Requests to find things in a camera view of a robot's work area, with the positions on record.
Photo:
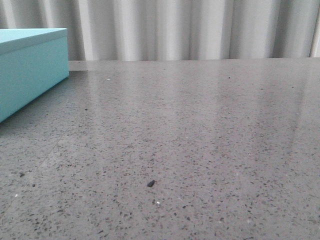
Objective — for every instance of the light blue storage box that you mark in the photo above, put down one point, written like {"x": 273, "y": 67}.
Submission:
{"x": 32, "y": 60}

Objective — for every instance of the small black debris piece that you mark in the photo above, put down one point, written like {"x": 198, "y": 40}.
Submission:
{"x": 151, "y": 183}

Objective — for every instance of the grey pleated curtain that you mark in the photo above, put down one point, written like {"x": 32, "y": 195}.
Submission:
{"x": 164, "y": 30}

